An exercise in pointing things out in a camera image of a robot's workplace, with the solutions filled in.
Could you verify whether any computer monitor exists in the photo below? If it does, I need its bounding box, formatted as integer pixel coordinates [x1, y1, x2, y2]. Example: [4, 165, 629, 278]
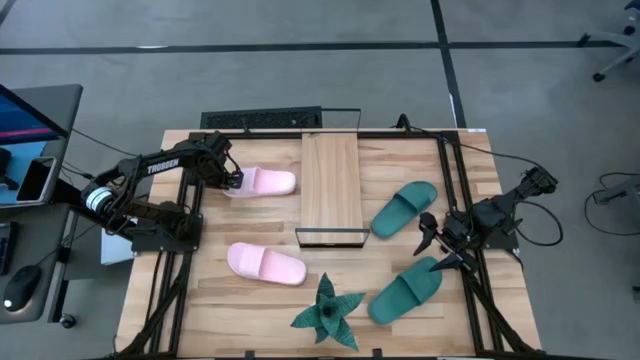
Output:
[0, 83, 70, 147]

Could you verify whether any grey office chair base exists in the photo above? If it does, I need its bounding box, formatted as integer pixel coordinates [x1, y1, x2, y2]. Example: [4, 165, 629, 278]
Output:
[577, 0, 640, 84]

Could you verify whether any green slide sandal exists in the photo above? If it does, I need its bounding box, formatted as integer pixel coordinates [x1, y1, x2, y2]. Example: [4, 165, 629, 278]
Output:
[369, 180, 440, 240]
[367, 256, 444, 327]

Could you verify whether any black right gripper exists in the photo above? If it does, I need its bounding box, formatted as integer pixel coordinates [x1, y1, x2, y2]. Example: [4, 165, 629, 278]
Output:
[413, 209, 480, 275]

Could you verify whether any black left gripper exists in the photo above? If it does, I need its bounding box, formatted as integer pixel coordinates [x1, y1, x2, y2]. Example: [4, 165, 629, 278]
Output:
[205, 142, 245, 192]

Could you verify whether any black floor cable loop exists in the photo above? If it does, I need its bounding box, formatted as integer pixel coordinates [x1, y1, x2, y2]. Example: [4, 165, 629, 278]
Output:
[583, 172, 640, 237]

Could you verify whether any black computer mouse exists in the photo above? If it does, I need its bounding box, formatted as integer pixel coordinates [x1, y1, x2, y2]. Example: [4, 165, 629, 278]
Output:
[3, 263, 44, 312]

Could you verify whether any black aluminium extrusion frame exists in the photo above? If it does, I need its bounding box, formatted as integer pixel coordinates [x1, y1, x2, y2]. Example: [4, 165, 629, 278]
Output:
[117, 128, 544, 360]

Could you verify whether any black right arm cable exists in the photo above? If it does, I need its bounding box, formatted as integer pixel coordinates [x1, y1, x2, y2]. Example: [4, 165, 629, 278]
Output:
[457, 141, 565, 248]

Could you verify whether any thin black desk cable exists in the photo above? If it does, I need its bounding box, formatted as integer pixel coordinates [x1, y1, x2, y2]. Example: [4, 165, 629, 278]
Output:
[69, 127, 140, 158]

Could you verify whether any white box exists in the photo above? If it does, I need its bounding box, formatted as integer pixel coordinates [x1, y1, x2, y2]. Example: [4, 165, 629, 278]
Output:
[99, 228, 135, 266]

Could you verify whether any pink slide sandal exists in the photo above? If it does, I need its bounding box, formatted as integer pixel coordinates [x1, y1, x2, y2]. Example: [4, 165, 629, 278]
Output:
[222, 166, 297, 200]
[226, 241, 308, 287]

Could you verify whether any wooden shelf with black frame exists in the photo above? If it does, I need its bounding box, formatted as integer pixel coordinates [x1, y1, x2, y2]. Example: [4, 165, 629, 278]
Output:
[294, 107, 371, 250]

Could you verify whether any grey desk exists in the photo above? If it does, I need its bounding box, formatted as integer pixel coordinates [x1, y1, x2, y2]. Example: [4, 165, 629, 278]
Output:
[0, 83, 84, 326]

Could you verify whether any potted green artificial plant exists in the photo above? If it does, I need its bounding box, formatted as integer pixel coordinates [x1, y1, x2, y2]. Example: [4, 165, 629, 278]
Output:
[290, 272, 367, 352]

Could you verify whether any black monitor stand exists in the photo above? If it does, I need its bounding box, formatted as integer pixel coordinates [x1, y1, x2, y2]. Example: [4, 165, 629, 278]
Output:
[0, 147, 21, 192]

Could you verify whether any smartphone with light case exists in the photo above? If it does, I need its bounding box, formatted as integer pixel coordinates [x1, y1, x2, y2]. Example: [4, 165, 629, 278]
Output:
[15, 156, 57, 204]

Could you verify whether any grey metal stand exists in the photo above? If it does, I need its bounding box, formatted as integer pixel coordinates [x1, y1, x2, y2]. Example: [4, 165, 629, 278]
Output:
[593, 175, 640, 206]

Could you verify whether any black keyboard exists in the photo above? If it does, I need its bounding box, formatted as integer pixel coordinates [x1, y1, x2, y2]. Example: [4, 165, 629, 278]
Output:
[0, 222, 19, 276]

